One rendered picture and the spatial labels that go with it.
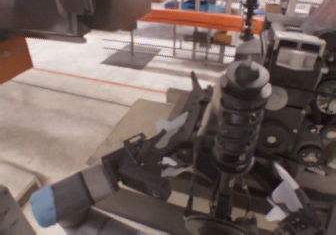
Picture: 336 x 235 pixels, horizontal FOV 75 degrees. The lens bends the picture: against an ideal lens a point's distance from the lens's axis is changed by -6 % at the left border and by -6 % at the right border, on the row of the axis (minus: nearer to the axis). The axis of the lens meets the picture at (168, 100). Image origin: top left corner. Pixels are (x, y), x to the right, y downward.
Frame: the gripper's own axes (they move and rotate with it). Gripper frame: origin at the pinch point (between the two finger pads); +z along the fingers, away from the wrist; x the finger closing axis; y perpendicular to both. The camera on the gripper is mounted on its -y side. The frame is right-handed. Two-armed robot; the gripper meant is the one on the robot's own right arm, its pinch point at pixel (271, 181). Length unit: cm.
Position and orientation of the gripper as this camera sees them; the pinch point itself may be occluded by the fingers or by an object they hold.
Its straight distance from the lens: 63.3
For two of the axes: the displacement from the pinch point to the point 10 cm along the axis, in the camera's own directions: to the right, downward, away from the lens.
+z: -3.6, -5.5, 7.5
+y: -9.1, 3.8, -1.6
